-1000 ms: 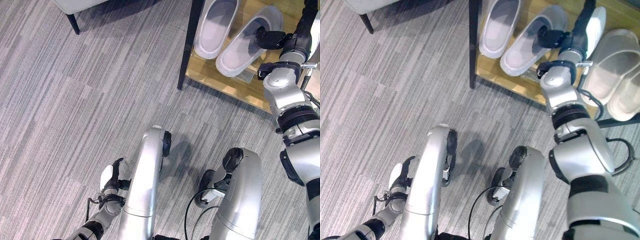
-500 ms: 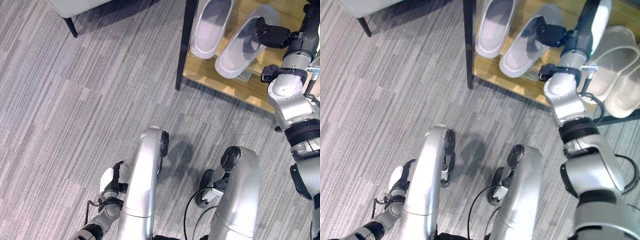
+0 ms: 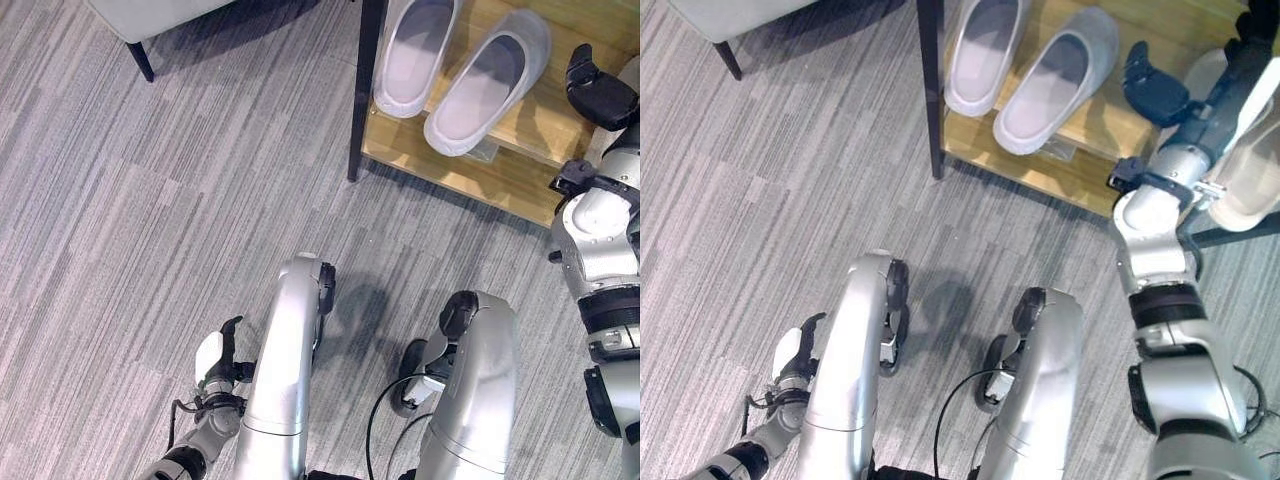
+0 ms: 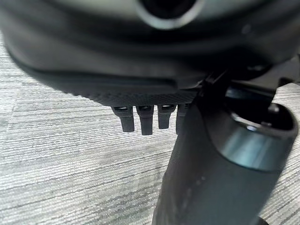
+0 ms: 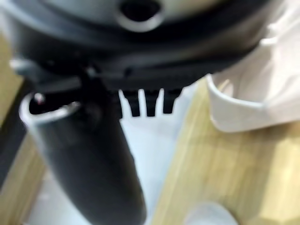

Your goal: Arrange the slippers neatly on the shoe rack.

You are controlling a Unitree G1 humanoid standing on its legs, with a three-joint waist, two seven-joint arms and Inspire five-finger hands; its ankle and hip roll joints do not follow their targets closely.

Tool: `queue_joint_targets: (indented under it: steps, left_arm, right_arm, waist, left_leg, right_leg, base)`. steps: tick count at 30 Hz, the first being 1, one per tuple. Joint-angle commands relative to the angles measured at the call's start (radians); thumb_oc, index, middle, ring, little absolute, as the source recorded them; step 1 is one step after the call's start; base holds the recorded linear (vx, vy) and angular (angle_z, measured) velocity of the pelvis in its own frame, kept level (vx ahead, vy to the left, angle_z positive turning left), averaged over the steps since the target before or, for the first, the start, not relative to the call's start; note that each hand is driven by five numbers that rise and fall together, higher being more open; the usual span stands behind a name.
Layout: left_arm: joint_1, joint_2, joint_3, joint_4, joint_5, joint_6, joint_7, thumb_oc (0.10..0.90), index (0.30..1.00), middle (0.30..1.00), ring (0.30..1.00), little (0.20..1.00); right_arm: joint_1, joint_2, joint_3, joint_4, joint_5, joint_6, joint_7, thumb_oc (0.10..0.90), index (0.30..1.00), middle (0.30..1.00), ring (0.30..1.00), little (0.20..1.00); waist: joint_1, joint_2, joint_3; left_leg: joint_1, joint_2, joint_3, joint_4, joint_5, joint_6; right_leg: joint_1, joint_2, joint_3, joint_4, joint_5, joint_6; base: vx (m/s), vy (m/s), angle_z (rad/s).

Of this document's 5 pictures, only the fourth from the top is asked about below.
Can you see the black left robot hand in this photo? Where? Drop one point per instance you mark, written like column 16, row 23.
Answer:
column 145, row 58

